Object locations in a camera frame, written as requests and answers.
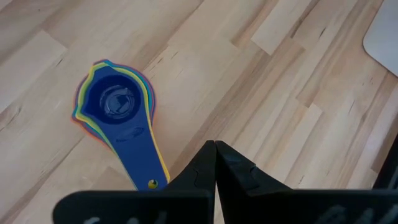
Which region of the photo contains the orange measuring cup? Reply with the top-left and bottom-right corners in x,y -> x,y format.
71,58 -> 119,153

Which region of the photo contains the navy measuring cup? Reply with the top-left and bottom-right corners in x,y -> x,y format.
81,65 -> 169,191

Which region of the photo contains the yellow measuring cup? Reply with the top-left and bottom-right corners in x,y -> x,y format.
74,62 -> 171,190

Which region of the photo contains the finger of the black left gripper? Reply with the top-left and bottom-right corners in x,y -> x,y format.
215,139 -> 398,224
52,139 -> 218,224

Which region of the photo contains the white plastic basket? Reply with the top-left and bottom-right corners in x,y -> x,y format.
363,0 -> 398,78

